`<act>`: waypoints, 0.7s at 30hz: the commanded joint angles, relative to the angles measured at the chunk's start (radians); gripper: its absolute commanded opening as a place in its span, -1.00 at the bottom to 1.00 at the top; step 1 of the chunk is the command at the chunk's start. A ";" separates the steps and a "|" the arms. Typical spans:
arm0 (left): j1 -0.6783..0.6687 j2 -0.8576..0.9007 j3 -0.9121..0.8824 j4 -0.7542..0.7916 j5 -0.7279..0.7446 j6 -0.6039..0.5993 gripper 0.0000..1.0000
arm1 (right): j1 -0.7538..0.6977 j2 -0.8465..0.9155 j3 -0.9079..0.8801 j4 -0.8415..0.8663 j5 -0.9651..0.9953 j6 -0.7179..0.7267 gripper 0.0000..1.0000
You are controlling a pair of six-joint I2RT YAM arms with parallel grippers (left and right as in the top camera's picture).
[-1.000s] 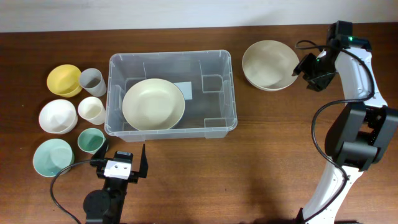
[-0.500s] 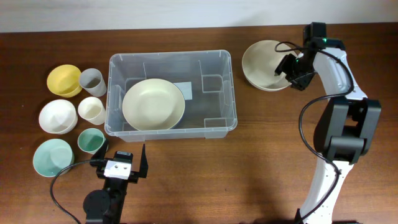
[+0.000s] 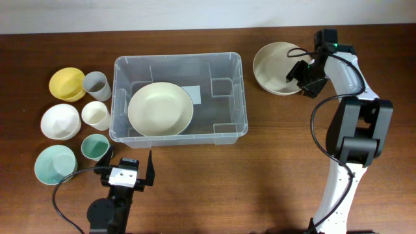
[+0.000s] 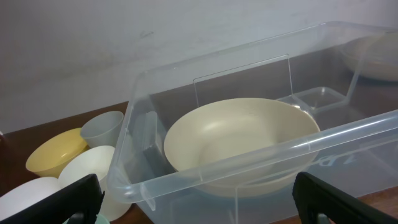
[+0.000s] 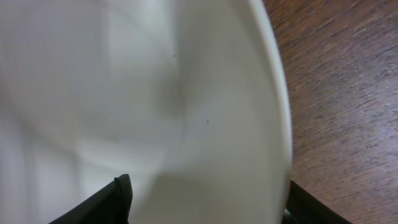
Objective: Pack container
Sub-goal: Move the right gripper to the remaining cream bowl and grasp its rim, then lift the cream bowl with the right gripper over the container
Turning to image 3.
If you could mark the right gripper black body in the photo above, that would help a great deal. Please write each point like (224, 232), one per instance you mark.
(313, 81)

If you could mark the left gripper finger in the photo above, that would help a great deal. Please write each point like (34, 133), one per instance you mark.
(102, 166)
(150, 171)

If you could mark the cream bowl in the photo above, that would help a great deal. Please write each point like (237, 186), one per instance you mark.
(156, 109)
(271, 66)

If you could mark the dark blue bowl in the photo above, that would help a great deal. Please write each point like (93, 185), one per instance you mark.
(187, 119)

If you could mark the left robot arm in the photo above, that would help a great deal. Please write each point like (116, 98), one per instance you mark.
(110, 214)

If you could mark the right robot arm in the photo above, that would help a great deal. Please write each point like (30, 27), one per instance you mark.
(356, 135)

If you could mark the green plastic cup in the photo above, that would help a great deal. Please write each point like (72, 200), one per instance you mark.
(95, 146)

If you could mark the light green small bowl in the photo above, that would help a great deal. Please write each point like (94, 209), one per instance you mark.
(55, 163)

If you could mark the cream plastic cup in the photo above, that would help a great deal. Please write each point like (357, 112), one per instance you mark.
(96, 115)

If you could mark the white small bowl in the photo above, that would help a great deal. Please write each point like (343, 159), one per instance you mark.
(61, 122)

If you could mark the grey plastic cup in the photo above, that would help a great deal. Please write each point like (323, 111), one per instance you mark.
(97, 85)

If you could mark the yellow small bowl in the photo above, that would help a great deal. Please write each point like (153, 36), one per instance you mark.
(67, 84)

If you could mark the clear plastic storage bin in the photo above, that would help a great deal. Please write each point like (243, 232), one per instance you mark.
(220, 118)

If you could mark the white label in bin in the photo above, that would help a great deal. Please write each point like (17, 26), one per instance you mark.
(194, 92)

